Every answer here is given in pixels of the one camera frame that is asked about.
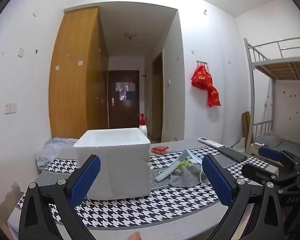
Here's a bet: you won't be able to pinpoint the black white houndstooth mat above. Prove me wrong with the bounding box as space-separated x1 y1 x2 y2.
16 146 270 228

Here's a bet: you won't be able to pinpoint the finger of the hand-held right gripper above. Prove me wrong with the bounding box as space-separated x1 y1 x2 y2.
241 164 294 188
258 146 300 167

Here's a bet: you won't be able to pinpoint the dark flat case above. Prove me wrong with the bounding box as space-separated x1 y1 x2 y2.
217 147 248 163

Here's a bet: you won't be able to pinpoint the red plastic bag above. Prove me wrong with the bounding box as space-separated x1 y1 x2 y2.
191 64 222 108

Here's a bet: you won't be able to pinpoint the light blue cloth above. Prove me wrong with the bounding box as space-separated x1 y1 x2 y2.
35 137 79 172

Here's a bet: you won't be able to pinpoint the yellow foam net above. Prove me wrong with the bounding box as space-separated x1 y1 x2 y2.
177 160 194 172

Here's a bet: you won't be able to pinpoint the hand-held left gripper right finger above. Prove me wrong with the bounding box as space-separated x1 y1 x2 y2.
202 154 287 240

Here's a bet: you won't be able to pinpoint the red snack packet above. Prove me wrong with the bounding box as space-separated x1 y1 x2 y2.
150 145 169 154

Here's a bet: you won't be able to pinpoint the white remote control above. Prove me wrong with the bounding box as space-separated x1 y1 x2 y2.
198 137 224 148

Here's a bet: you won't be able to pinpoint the wooden side door frame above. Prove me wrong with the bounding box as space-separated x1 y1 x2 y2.
151 50 164 142

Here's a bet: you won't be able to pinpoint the grey bedding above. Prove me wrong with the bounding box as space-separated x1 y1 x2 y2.
256 134 282 148

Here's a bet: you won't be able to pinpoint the wooden boards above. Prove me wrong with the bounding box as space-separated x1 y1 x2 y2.
242 111 252 153

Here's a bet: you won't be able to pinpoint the dark brown door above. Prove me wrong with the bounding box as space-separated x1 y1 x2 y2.
108 70 140 129

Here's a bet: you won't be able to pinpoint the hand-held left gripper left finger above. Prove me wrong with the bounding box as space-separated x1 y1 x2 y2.
18 154 102 240

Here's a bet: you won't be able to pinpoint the white pump bottle red cap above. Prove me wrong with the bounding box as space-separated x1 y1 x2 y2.
137 113 148 137

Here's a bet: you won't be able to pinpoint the white foam box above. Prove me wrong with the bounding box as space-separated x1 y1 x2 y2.
73 127 151 201

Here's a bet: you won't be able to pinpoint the white plastic bag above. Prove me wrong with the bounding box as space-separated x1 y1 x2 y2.
231 137 247 153

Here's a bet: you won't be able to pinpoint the metal bunk bed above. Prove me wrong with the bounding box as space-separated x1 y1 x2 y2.
243 37 300 155

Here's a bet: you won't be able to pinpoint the white foam tube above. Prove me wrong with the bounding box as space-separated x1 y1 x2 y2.
155 159 188 182

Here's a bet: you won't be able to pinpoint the wooden wardrobe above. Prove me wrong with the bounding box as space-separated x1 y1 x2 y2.
49 7 109 140

